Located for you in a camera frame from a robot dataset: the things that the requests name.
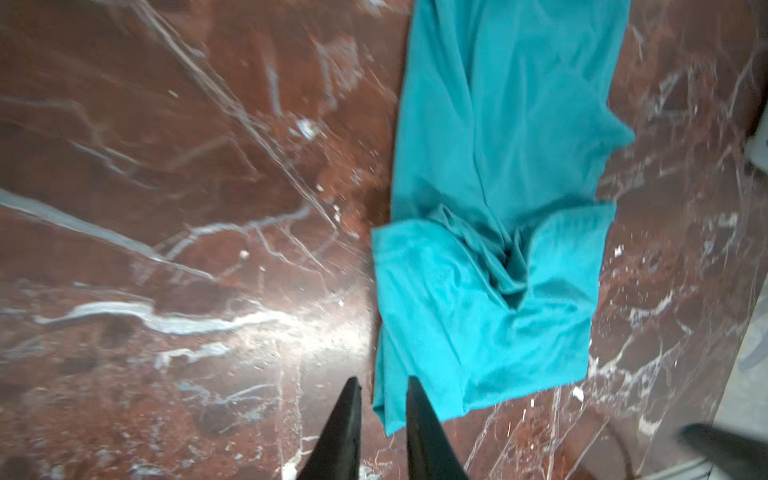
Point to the teal printed t-shirt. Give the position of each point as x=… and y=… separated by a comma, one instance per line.
x=488, y=272

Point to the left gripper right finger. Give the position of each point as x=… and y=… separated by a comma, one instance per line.
x=430, y=455

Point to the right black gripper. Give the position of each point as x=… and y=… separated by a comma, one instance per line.
x=738, y=456

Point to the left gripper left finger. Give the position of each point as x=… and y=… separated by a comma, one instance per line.
x=337, y=452

